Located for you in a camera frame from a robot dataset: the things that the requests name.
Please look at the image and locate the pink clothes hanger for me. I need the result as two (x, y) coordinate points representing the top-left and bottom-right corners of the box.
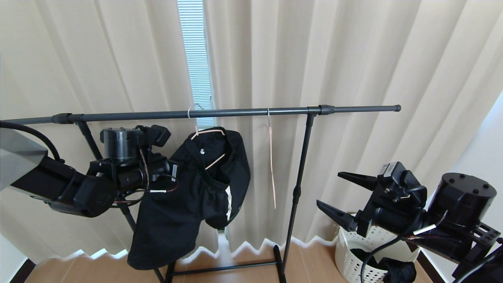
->
(267, 108), (277, 210)
(187, 104), (227, 171)

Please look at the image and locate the black garment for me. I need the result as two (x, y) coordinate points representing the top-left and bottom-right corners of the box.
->
(349, 248), (417, 283)
(127, 126), (252, 271)

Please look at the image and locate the white laundry basket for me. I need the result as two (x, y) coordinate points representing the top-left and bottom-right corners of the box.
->
(334, 214), (421, 283)

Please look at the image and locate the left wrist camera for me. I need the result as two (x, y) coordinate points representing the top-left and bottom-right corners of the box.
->
(135, 125), (172, 149)

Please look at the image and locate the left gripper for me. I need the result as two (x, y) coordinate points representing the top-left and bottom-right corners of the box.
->
(116, 160), (180, 193)

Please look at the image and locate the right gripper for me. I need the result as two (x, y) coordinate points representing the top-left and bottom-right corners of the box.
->
(316, 171), (430, 239)

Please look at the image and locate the beige curtain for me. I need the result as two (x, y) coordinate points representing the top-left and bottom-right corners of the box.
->
(0, 0), (220, 265)
(204, 0), (503, 253)

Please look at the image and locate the black clothes rack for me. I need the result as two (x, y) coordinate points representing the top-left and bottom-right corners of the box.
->
(0, 104), (402, 283)

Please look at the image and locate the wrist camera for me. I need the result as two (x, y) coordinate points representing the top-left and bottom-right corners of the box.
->
(135, 125), (172, 149)
(376, 161), (428, 206)

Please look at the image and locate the window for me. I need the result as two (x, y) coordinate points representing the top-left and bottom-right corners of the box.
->
(176, 0), (216, 129)

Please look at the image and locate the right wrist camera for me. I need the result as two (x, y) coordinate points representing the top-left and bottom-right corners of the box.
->
(376, 161), (428, 206)

